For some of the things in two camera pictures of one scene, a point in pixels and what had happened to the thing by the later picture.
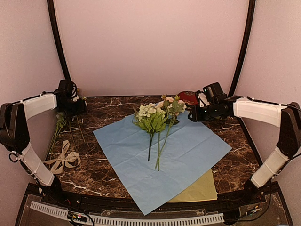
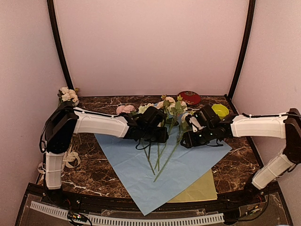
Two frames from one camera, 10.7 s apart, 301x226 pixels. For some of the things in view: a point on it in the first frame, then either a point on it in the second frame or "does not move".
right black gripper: x=197 y=116 -> x=190 y=141
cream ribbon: x=71 y=159 does not move
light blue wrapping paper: x=156 y=167 does not move
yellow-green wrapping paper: x=203 y=189 does not move
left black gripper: x=83 y=108 -> x=163 y=136
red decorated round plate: x=188 y=97 does not move
